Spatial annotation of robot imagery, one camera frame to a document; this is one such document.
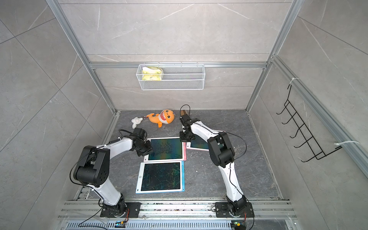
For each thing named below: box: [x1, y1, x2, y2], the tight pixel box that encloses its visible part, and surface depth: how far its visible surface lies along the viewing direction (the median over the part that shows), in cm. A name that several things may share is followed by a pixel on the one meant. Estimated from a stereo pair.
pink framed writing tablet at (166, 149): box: [143, 137, 187, 163], surface depth 97 cm
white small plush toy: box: [131, 116, 144, 129], surface depth 112 cm
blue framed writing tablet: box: [135, 160, 185, 195], surface depth 86 cm
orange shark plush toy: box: [146, 109, 175, 128], surface depth 109 cm
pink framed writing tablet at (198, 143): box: [185, 134, 210, 152], surface depth 100 cm
